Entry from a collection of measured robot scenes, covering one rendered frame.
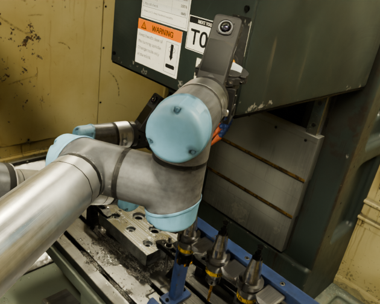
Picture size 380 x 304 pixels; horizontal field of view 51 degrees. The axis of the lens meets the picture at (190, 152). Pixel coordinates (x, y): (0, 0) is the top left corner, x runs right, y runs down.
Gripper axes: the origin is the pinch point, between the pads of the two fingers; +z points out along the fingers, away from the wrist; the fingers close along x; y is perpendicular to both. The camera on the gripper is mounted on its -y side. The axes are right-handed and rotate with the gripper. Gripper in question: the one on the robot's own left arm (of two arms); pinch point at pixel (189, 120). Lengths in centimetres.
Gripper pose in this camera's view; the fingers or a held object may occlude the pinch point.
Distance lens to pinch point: 122.9
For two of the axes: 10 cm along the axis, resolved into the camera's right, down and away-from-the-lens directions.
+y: -1.3, 8.9, 4.3
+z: 8.4, -1.3, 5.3
